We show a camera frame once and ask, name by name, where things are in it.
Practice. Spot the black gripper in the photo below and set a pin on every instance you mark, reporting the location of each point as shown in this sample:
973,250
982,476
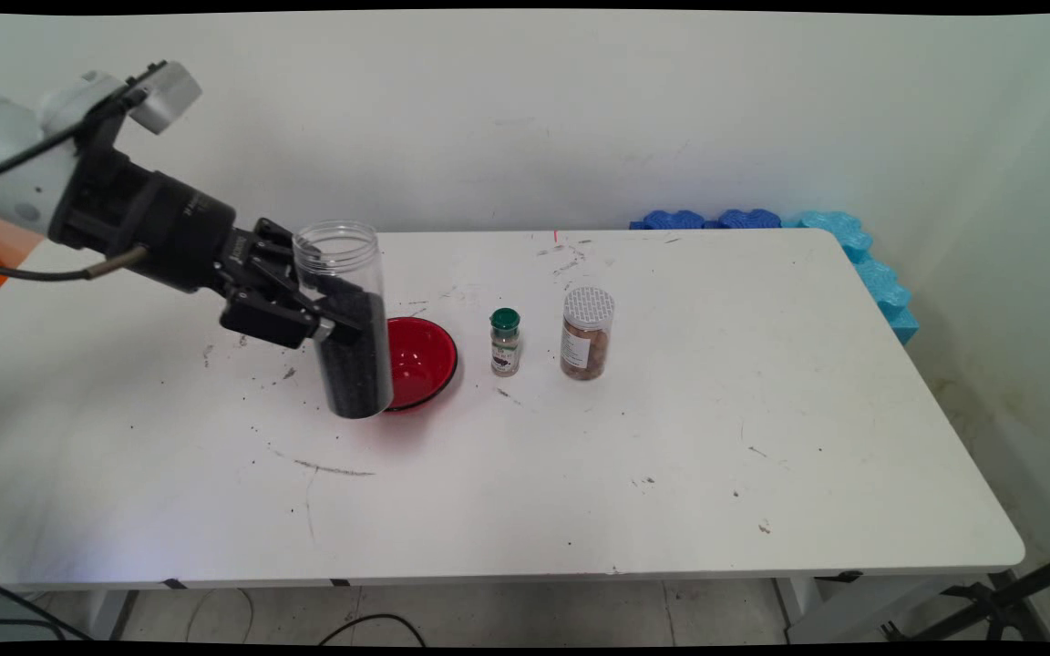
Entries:
160,228

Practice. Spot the clear jar with black seeds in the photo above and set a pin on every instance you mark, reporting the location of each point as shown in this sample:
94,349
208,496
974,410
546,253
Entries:
356,383

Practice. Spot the red bowl with black rim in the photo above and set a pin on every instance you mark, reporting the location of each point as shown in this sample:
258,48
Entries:
425,360

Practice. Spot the small spice bottle green cap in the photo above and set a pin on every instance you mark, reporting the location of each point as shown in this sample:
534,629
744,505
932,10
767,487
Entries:
505,351

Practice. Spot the brown spice jar white lid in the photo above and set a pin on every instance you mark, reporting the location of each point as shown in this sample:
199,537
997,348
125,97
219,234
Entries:
587,342

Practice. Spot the white table leg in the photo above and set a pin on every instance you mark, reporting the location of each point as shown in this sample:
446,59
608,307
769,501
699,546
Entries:
110,610

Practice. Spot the dark blue foam mat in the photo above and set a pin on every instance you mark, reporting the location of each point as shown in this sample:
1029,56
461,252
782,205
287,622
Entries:
680,220

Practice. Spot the light blue foam mat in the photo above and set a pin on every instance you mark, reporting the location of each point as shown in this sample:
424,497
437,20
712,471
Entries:
885,292

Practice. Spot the black tripod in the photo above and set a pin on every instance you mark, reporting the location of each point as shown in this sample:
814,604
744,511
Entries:
999,601

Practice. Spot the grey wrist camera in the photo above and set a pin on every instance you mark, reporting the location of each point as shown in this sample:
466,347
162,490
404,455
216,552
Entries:
169,96

